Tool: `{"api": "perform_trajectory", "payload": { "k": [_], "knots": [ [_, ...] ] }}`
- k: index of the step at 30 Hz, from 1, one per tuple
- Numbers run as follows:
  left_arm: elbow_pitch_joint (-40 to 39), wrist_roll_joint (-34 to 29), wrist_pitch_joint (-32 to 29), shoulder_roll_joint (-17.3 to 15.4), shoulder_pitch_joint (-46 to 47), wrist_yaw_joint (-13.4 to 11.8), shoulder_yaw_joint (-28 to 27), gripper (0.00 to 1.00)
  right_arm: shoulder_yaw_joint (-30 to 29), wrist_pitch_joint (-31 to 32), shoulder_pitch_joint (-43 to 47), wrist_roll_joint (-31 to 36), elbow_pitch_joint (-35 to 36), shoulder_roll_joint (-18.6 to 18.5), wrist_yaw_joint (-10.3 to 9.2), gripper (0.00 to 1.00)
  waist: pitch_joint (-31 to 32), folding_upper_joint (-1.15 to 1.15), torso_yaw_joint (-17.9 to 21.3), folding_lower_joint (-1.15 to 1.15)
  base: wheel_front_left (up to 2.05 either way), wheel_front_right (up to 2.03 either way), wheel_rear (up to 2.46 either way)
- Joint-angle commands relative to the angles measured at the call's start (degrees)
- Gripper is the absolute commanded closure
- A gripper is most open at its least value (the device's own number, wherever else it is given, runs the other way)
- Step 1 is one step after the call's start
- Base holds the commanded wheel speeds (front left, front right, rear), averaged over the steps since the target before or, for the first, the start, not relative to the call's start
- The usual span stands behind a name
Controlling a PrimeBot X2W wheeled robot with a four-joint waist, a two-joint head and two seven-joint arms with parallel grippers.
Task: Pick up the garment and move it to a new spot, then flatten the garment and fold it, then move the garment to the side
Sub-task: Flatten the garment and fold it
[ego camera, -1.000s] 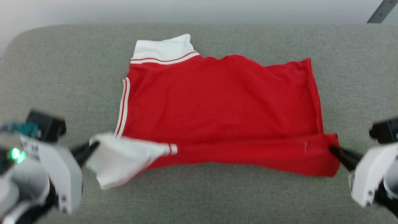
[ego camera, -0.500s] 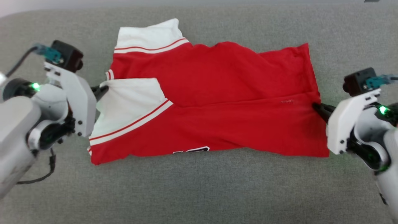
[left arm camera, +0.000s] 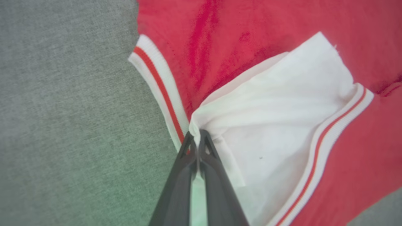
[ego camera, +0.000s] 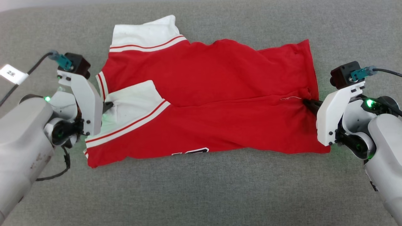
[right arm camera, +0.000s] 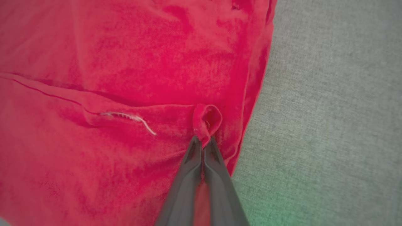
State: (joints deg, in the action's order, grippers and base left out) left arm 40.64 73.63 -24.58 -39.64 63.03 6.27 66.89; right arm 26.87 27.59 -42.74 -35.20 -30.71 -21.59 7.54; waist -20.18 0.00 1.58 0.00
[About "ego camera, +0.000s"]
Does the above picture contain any black left camera cable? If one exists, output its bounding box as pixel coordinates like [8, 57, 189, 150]
[0, 50, 73, 107]

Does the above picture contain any black right camera cable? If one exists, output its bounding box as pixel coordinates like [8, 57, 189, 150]
[350, 66, 402, 82]

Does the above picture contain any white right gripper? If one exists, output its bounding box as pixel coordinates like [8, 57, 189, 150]
[302, 80, 377, 159]

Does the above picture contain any red basketball jersey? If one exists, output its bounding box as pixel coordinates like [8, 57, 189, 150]
[83, 15, 331, 169]

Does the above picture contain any white cable label tag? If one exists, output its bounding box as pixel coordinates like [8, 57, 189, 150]
[0, 64, 29, 85]

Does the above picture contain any black camera cable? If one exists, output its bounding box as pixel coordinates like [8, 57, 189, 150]
[350, 66, 402, 82]
[0, 50, 73, 107]

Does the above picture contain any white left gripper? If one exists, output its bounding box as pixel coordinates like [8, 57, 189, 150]
[46, 71, 114, 148]

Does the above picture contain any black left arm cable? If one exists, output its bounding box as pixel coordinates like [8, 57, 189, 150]
[35, 146, 71, 182]

